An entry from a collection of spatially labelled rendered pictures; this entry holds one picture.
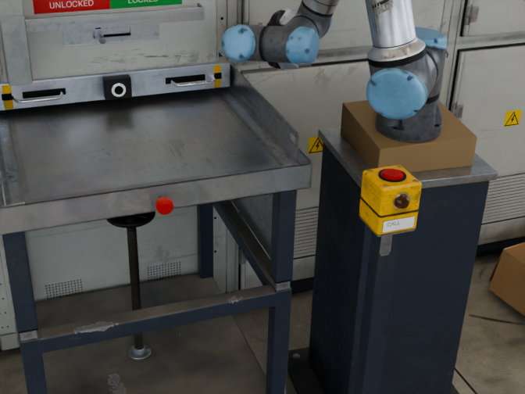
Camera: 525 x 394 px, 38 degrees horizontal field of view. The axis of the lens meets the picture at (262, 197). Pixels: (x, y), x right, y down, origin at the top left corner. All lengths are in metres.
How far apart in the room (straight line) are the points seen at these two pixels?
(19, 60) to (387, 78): 0.73
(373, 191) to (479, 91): 1.22
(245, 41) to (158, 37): 0.24
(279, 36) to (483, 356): 1.26
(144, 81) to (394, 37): 0.60
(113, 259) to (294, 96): 0.71
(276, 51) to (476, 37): 1.00
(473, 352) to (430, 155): 0.88
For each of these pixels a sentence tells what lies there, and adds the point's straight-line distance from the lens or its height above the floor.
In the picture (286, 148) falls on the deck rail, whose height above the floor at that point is 0.86.
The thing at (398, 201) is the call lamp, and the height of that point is 0.87.
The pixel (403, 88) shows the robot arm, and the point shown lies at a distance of 1.54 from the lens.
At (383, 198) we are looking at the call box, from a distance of 1.36.
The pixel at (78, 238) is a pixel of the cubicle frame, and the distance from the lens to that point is 2.27.
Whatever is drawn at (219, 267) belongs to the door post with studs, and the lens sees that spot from 2.45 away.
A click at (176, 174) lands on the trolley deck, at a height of 0.85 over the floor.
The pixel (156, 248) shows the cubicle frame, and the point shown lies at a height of 0.27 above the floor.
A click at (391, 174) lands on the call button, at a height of 0.91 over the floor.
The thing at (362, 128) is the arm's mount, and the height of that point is 0.82.
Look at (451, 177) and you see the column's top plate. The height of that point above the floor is 0.75.
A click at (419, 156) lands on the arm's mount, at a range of 1.75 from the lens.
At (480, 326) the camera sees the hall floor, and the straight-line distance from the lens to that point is 2.59.
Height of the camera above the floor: 1.52
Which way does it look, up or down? 29 degrees down
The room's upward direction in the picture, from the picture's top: 2 degrees clockwise
